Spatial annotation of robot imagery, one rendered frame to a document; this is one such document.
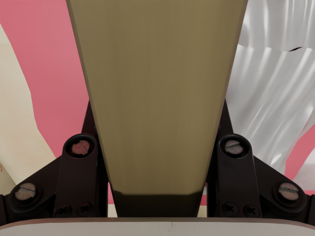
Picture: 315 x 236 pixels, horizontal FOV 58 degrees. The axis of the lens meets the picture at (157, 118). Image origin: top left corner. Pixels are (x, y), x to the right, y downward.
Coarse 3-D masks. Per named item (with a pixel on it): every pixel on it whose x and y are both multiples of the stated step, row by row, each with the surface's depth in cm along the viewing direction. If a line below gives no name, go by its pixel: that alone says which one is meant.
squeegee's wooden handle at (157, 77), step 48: (96, 0) 4; (144, 0) 4; (192, 0) 4; (240, 0) 4; (96, 48) 5; (144, 48) 5; (192, 48) 5; (96, 96) 6; (144, 96) 5; (192, 96) 5; (144, 144) 6; (192, 144) 6; (144, 192) 8; (192, 192) 8
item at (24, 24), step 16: (0, 0) 15; (16, 0) 15; (32, 0) 15; (48, 0) 15; (64, 0) 15; (0, 16) 15; (16, 16) 15; (32, 16) 15; (48, 16) 15; (64, 16) 15; (16, 32) 16; (32, 32) 16; (48, 32) 16; (64, 32) 16
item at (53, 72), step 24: (24, 48) 17; (48, 48) 17; (72, 48) 17; (24, 72) 18; (48, 72) 18; (72, 72) 18; (48, 96) 20; (72, 96) 20; (48, 120) 21; (72, 120) 21; (48, 144) 24; (312, 144) 23; (288, 168) 26; (312, 168) 26; (312, 192) 29
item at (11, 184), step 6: (0, 162) 25; (0, 168) 25; (0, 174) 25; (6, 174) 26; (0, 180) 25; (6, 180) 26; (12, 180) 27; (0, 186) 25; (6, 186) 26; (12, 186) 27; (0, 192) 25; (6, 192) 26
